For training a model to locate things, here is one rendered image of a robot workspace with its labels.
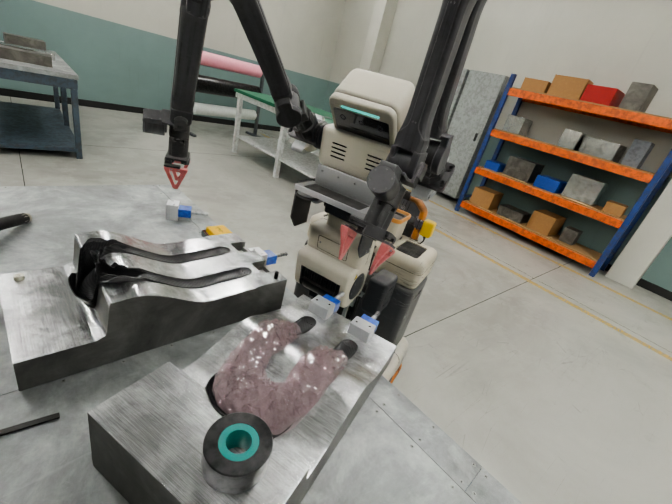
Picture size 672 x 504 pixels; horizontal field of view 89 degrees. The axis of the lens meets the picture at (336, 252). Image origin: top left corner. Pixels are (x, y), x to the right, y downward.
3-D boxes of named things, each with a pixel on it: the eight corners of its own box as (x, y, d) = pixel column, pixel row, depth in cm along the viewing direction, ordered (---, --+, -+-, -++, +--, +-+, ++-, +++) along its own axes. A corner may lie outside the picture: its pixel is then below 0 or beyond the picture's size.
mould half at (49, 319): (231, 259, 103) (236, 218, 98) (281, 308, 88) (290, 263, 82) (1, 299, 69) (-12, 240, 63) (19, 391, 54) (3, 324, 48)
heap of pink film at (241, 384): (286, 320, 76) (293, 290, 72) (356, 362, 69) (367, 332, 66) (187, 393, 54) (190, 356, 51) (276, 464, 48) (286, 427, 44)
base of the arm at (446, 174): (455, 168, 97) (416, 154, 102) (457, 151, 90) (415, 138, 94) (442, 193, 96) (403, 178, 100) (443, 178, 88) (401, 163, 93)
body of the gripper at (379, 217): (387, 240, 72) (403, 209, 72) (346, 222, 76) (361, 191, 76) (393, 246, 78) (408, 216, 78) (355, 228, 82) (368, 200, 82)
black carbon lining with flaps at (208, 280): (224, 251, 93) (228, 219, 89) (256, 282, 83) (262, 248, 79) (62, 277, 69) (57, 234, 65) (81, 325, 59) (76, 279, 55)
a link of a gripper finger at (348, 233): (353, 267, 73) (373, 227, 73) (326, 253, 76) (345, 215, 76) (362, 270, 80) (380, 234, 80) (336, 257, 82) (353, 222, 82)
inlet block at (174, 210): (208, 218, 124) (209, 204, 122) (207, 224, 120) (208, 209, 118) (167, 213, 119) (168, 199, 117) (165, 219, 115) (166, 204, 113)
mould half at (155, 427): (299, 311, 89) (307, 275, 84) (389, 363, 80) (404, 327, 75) (92, 465, 47) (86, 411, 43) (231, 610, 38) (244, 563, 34)
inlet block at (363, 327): (367, 316, 90) (373, 299, 87) (384, 325, 88) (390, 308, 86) (344, 340, 79) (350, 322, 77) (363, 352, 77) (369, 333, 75)
